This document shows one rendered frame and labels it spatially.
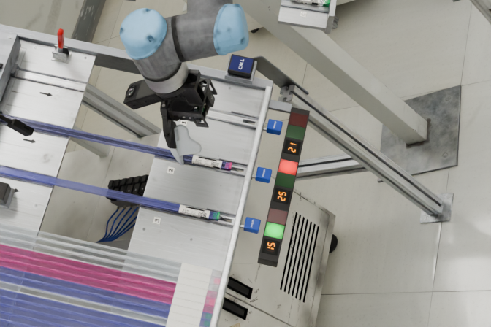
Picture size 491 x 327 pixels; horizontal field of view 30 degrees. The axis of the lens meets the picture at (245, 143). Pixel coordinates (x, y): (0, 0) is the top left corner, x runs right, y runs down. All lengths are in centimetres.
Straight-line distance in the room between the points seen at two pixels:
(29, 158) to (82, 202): 56
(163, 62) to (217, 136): 46
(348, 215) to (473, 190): 39
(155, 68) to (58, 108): 50
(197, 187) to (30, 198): 33
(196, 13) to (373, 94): 102
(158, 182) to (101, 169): 60
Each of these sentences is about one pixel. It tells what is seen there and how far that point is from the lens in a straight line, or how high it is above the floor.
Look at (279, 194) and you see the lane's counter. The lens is 185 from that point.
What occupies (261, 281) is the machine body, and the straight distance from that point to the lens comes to 232.
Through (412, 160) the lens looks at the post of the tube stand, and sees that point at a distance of 257.
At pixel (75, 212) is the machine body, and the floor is 62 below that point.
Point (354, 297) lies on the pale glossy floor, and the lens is 251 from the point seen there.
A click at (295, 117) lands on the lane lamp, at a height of 66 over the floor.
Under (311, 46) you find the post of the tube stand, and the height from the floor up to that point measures 53.
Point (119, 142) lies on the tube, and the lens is 188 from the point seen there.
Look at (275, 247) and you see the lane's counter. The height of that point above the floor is 65.
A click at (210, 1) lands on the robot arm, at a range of 146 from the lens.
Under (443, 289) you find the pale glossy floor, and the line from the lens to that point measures 236.
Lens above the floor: 190
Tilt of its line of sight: 38 degrees down
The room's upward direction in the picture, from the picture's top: 56 degrees counter-clockwise
